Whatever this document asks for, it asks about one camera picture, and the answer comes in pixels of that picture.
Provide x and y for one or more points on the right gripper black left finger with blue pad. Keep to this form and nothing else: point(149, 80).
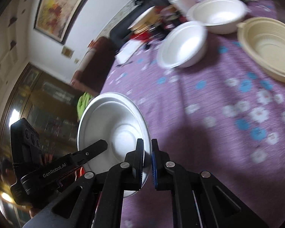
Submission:
point(95, 200)

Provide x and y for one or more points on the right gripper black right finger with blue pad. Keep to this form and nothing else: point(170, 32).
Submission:
point(199, 199)

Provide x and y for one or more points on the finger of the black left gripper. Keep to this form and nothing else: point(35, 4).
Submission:
point(90, 153)

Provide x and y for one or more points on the white foam bowl front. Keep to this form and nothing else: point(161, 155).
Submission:
point(115, 118)

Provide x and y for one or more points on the white foam bowl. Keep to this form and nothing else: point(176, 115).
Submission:
point(115, 118)
point(184, 46)
point(220, 17)

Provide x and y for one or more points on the beige plastic bowl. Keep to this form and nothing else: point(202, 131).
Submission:
point(263, 40)

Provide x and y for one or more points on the white foam bowl back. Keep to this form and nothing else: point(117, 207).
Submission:
point(220, 17)

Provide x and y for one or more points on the stack of beige paper bowls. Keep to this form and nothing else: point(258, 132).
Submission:
point(148, 17)

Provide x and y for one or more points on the person in dark jacket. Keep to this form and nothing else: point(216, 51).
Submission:
point(7, 173)

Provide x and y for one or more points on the green cloth pile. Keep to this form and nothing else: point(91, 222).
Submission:
point(82, 104)

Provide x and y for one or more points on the wooden glass door cabinet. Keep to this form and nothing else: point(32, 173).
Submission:
point(49, 105)

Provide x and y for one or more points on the brown armchair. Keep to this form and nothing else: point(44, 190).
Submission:
point(94, 67)

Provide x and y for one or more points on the purple floral tablecloth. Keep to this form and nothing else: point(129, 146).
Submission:
point(223, 115)

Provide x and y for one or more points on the white paper sheet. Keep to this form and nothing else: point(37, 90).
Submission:
point(128, 50)

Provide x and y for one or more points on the framed horse painting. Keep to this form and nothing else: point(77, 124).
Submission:
point(54, 18)

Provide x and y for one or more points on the small yellow wall picture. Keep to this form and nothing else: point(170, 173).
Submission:
point(67, 52)

